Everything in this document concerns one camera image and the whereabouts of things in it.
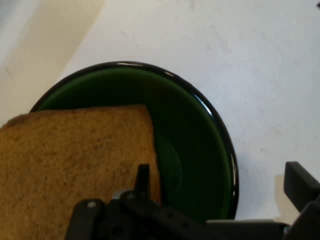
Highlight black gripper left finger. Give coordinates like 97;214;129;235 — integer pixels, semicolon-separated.
66;163;206;240

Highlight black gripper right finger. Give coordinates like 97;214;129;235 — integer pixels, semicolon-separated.
283;161;320;240

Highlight brown toast bread slice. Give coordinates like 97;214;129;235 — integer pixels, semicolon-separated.
0;104;163;240

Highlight dark green enamel bowl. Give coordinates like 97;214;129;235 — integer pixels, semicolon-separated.
29;60;240;222

